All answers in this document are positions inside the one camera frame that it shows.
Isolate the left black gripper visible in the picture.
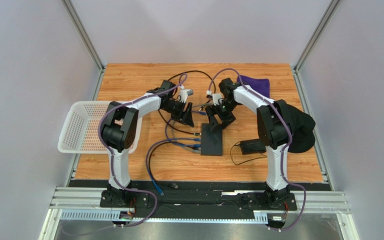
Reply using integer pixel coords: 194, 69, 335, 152
162, 100, 195, 128

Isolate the black network switch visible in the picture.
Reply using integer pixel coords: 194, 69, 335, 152
200, 123, 223, 156

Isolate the thin black power cord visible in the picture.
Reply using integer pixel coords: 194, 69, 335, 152
229, 139, 269, 166

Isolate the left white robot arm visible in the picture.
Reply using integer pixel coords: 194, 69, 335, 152
98, 80, 194, 206

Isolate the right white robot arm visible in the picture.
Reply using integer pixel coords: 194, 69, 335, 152
205, 78, 294, 209

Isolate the black power adapter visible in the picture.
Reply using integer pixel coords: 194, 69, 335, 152
239, 139, 267, 155

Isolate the purple cloth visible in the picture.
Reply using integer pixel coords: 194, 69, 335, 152
237, 75, 270, 98

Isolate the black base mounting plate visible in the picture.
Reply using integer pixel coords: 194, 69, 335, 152
99, 180, 332, 221

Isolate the black round cap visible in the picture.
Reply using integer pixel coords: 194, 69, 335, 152
287, 104, 316, 154

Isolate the white plastic basket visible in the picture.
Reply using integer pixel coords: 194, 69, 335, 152
57, 100, 144, 155

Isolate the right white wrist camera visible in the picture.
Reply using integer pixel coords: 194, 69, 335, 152
206, 90, 225, 106

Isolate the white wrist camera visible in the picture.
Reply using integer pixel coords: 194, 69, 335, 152
177, 88, 194, 103
206, 90, 225, 106

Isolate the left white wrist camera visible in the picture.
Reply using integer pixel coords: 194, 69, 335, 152
177, 88, 194, 103

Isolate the black ethernet cable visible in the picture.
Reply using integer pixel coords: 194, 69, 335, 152
148, 141, 202, 190

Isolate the blue ethernet cable lower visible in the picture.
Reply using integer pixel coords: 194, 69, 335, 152
145, 137, 202, 196

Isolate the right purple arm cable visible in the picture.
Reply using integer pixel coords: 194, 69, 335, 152
208, 68, 307, 233

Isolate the aluminium frame rail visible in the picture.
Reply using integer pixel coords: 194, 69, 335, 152
39, 180, 359, 240

